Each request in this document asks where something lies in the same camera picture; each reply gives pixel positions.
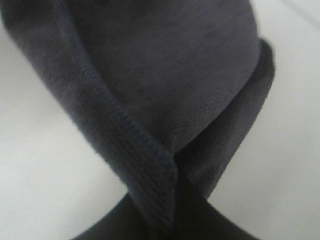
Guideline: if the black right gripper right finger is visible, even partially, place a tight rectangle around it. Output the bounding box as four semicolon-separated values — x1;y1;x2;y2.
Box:
172;172;256;240

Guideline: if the dark grey towel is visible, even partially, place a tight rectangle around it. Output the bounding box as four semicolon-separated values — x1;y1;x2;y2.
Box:
0;0;274;229

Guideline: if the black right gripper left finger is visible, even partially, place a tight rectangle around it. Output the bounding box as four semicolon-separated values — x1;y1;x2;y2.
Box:
74;195;173;240

